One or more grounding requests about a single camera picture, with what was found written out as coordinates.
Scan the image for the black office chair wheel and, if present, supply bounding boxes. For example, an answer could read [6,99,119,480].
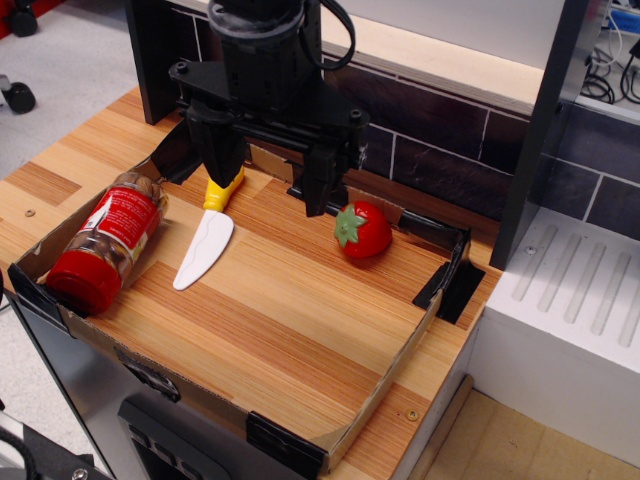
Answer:
[0,74,36,114]

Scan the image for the yellow handled white toy knife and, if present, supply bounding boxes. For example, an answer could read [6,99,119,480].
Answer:
[173,167,245,291]

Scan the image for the red toy strawberry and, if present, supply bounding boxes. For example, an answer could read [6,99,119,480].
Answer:
[334,201,393,258]

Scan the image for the dark vertical post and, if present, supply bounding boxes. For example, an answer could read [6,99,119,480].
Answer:
[124,0,179,125]
[490,1,606,270]

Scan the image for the white ribbed drain board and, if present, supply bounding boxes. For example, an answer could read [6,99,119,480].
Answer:
[482,207,640,401]

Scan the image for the dark vertical post right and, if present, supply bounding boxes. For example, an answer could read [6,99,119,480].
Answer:
[490,1,606,270]

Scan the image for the dark vertical post left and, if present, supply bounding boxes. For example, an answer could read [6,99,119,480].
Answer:
[124,0,179,125]

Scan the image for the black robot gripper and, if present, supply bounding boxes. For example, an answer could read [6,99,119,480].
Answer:
[169,1,368,217]

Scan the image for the tangled black cables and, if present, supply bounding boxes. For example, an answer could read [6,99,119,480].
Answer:
[582,0,640,105]

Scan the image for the red lid spice bottle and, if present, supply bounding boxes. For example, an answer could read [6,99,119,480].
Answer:
[46,173,168,314]

